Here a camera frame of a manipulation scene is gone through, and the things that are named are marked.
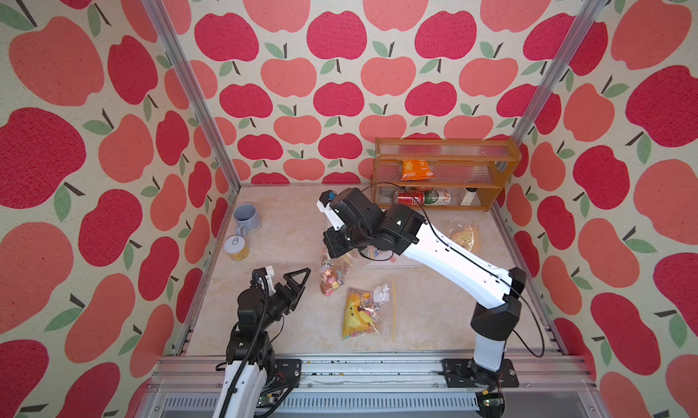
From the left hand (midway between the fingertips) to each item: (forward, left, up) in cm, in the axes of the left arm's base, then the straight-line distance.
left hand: (309, 285), depth 77 cm
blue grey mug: (+30, +27, -4) cm, 40 cm away
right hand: (+4, -5, +16) cm, 17 cm away
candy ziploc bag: (+3, -7, +3) cm, 9 cm away
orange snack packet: (+44, -37, +7) cm, 58 cm away
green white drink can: (+40, -48, -5) cm, 62 cm away
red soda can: (+40, -33, -5) cm, 52 cm away
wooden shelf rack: (+59, -52, -9) cm, 79 cm away
